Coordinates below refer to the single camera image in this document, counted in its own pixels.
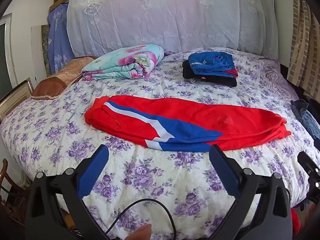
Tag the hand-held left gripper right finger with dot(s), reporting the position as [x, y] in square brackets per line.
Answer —
[225, 172]

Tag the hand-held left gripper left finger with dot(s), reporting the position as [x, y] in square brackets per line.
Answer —
[91, 170]

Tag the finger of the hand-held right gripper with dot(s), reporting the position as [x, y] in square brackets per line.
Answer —
[305, 161]

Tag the red pants with blue stripe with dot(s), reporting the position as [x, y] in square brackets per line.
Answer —
[200, 120]

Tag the person's left hand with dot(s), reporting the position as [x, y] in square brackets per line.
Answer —
[140, 233]

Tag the person's red garment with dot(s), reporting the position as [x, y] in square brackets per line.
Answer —
[295, 220]

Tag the purple floral bed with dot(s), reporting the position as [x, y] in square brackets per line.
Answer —
[75, 130]

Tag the blue jeans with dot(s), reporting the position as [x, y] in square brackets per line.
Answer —
[305, 117]

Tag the wooden chair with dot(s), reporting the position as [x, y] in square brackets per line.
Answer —
[10, 180]

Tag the folded black garment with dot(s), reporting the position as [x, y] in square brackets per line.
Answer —
[217, 80]

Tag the folded grey garment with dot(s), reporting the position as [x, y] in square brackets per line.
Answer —
[195, 81]

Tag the brown pillow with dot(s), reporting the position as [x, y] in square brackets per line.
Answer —
[62, 77]

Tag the folded red garment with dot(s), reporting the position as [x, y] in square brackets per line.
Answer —
[231, 73]

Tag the folded teal floral quilt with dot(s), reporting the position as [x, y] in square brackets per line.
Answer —
[120, 62]

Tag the folded blue garment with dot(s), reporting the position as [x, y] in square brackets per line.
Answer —
[207, 62]

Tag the checkered beige curtain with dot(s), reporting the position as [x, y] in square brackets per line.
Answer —
[305, 42]

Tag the blue printed cloth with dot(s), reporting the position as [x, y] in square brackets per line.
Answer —
[57, 45]

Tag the marble pattern panel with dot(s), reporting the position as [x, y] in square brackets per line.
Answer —
[45, 47]

